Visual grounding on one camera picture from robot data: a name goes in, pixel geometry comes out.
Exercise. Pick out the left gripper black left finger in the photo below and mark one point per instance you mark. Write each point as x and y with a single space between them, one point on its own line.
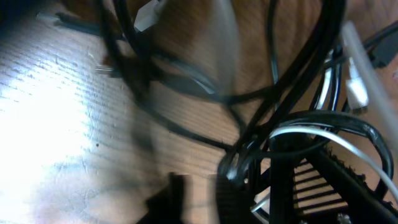
166 206

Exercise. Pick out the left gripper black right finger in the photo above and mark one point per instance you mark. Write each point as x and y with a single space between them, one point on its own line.
365 205

